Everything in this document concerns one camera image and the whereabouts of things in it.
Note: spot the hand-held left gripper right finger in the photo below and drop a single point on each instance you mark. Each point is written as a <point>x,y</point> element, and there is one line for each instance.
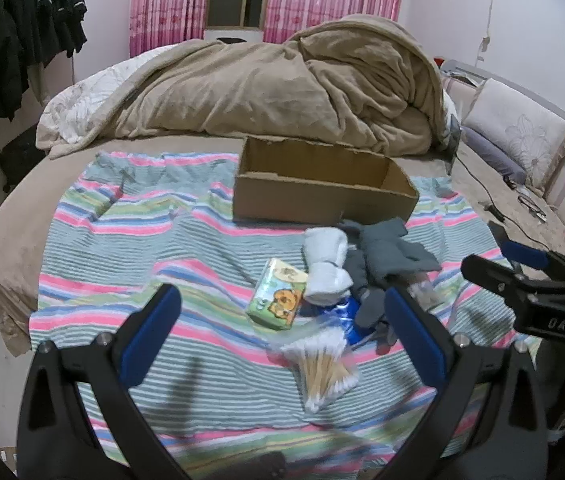
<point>415,332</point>

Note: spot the white floral quilt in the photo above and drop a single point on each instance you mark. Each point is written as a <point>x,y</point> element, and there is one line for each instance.
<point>77,105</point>

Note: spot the beige fleece duvet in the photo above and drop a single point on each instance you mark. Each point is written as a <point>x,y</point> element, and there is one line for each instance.
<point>287,90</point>

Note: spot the beige floral pillow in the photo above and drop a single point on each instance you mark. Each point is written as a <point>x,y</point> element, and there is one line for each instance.
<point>522,130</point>

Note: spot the bag of wooden cotton swabs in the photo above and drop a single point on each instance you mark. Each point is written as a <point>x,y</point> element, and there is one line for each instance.
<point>322,365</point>

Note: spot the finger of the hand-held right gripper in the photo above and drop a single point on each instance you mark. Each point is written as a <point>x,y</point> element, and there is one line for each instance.
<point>525,253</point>
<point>487,272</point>

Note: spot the eyeglasses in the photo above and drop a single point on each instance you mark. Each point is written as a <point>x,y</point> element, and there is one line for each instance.
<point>532,205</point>

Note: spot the blue foil packet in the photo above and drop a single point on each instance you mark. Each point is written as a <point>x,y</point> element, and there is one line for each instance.
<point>345,312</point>

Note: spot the black hanging clothes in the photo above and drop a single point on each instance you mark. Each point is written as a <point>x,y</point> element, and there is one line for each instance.
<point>7,45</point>

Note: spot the white sock bundle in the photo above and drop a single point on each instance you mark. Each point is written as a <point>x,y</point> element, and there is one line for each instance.
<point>327,260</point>

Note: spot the striped pastel blanket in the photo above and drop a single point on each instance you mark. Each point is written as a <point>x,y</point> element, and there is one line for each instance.
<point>162,240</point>

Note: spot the dark tablet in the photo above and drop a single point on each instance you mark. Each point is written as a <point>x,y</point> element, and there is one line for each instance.
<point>455,142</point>

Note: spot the grey sock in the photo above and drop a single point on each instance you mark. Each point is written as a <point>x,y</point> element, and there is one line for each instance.
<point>392,250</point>
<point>370,305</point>

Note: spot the green cartoon tissue packet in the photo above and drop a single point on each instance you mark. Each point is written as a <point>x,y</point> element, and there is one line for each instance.
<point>277,295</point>

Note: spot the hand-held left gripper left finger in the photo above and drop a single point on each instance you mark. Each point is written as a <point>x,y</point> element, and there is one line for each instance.
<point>155,330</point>

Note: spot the brown cardboard box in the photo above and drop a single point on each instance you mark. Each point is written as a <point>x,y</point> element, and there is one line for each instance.
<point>287,200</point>

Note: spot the beige bed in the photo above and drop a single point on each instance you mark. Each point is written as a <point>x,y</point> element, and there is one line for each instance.
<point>12,240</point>

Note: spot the black bag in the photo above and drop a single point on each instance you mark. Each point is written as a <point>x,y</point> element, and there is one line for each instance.
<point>20,157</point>

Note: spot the grey pillow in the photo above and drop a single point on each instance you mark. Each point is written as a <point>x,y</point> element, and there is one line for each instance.
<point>492,155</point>

